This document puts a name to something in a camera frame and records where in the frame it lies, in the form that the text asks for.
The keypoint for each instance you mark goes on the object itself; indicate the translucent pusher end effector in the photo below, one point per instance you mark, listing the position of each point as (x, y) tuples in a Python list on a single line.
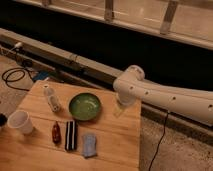
[(119, 108)]

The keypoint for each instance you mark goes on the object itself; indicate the green ceramic bowl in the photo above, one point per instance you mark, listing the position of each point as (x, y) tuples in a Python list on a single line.
[(84, 106)]

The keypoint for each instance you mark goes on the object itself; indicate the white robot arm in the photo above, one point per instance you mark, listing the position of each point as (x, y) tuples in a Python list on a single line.
[(193, 104)]

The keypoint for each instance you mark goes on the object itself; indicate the black white striped block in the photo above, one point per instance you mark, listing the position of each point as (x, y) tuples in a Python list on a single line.
[(71, 136)]

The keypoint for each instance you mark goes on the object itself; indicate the blue object on floor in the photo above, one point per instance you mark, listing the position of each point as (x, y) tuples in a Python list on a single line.
[(42, 75)]

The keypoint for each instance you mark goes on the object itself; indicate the white plastic cup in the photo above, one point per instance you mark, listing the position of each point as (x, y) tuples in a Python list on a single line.
[(21, 121)]

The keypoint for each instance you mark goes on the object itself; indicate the dark object at table edge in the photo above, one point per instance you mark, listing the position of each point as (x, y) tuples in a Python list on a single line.
[(3, 120)]

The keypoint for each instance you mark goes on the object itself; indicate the long metal rail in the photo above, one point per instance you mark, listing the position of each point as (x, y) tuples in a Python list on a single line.
[(67, 59)]

